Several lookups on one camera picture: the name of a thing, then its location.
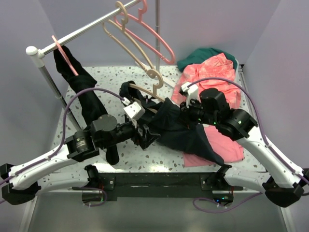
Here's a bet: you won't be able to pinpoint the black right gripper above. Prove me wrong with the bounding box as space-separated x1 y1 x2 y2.
175 96 218 129

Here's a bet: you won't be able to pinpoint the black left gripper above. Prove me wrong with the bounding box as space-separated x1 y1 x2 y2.
100 116 160 149

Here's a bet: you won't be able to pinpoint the dark navy shorts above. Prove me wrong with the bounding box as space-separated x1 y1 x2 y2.
119 81 224 166

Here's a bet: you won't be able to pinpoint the beige hanger front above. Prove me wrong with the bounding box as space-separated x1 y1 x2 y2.
128 69 165 114

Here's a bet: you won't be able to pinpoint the beige hanger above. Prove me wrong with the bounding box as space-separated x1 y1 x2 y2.
128 69 165 114
102 1 156 73

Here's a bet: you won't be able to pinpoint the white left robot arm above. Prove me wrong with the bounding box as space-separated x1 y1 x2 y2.
0 115 160 205

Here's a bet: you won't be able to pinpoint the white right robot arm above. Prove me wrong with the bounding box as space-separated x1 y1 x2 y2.
179 85 309 208

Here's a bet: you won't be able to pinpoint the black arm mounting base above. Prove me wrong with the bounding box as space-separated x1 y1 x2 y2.
73 165 242 203

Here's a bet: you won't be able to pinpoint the plain pink folded shorts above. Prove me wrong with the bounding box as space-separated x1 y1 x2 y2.
183 126 244 167

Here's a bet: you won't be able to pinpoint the pink patterned shorts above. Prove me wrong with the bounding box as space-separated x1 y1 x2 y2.
171 53 241 109

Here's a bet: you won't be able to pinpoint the black pants on hanger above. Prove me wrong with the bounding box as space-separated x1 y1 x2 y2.
53 47 120 165

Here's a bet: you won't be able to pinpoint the beige hanger rear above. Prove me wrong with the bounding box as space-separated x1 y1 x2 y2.
102 1 156 73

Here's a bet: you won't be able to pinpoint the pink empty hanger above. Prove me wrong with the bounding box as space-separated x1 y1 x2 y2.
113 0 176 65

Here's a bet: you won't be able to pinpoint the pink hanger holding pants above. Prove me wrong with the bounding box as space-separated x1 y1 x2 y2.
52 35 79 76

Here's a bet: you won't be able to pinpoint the teal green garment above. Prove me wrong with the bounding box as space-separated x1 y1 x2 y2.
177 47 238 73

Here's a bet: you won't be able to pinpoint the white metal clothes rack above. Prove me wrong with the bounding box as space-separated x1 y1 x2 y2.
26 0 179 131

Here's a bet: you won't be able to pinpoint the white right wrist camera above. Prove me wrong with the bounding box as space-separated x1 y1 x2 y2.
179 82 198 108

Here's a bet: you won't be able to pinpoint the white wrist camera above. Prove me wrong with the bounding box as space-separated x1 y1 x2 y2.
122 98 145 120
179 82 198 108

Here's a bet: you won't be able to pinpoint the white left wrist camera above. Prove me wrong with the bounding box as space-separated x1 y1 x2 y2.
122 98 145 120

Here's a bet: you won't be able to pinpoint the aluminium frame rail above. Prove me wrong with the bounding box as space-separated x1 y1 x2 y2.
18 64 290 232

